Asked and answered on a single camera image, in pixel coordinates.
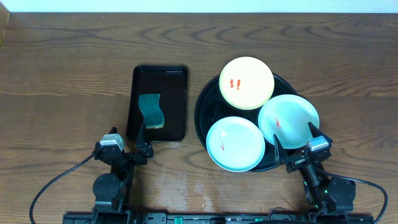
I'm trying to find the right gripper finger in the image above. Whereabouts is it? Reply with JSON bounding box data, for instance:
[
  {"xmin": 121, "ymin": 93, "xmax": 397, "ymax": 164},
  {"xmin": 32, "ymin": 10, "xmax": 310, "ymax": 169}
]
[
  {"xmin": 308, "ymin": 122, "xmax": 333, "ymax": 144},
  {"xmin": 273, "ymin": 134, "xmax": 289, "ymax": 166}
]

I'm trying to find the light green plate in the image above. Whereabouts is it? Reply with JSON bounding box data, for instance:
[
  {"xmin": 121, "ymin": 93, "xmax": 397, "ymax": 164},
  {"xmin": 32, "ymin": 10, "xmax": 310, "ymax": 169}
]
[
  {"xmin": 258, "ymin": 95, "xmax": 320, "ymax": 149},
  {"xmin": 206, "ymin": 116, "xmax": 266, "ymax": 172}
]

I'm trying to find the green yellow sponge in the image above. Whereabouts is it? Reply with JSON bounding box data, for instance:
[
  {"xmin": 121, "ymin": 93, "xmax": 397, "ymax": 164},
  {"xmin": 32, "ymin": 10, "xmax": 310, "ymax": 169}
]
[{"xmin": 138, "ymin": 93, "xmax": 165, "ymax": 129}]

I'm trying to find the light green plate front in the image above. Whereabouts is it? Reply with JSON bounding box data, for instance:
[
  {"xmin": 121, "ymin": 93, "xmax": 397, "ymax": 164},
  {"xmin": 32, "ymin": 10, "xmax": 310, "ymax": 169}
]
[{"xmin": 206, "ymin": 116, "xmax": 266, "ymax": 172}]

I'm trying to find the yellow plate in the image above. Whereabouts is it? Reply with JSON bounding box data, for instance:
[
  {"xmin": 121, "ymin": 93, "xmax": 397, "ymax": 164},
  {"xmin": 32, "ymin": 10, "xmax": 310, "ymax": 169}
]
[{"xmin": 219, "ymin": 57, "xmax": 275, "ymax": 110}]

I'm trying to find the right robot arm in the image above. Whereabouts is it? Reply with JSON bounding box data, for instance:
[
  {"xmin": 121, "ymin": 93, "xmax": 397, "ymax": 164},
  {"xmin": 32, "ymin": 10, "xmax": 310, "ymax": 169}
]
[{"xmin": 273, "ymin": 122, "xmax": 356, "ymax": 223}]

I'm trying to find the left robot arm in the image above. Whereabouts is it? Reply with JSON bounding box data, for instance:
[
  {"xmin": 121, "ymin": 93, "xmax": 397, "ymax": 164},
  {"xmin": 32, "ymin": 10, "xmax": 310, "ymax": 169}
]
[{"xmin": 92, "ymin": 124, "xmax": 154, "ymax": 223}]

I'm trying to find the black rectangular tray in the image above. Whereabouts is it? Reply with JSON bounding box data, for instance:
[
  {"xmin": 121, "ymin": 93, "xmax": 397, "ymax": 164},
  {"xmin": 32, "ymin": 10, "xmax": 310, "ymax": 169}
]
[{"xmin": 126, "ymin": 65, "xmax": 188, "ymax": 141}]

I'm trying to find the black round tray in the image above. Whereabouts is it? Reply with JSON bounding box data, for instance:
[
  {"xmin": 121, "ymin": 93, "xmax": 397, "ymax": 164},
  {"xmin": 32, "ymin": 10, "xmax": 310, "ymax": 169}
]
[{"xmin": 194, "ymin": 73, "xmax": 302, "ymax": 172}]

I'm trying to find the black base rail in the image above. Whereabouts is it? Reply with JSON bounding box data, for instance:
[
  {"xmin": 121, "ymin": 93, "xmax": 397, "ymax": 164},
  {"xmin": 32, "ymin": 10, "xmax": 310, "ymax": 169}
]
[{"xmin": 62, "ymin": 212, "xmax": 374, "ymax": 224}]

